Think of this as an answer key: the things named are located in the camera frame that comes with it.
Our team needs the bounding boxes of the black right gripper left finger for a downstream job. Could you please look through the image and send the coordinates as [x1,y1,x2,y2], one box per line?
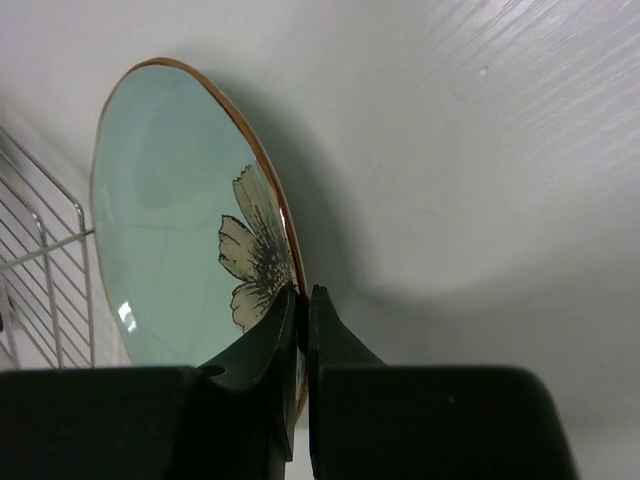
[200,282,298,462]

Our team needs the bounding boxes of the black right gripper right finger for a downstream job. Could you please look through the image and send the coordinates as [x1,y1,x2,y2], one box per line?
[307,285,385,373]

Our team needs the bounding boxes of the light green flower plate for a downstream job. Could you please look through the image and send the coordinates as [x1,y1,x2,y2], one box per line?
[88,57,309,426]

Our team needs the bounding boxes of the wire dish rack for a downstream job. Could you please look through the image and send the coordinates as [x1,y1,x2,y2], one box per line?
[1,130,96,369]

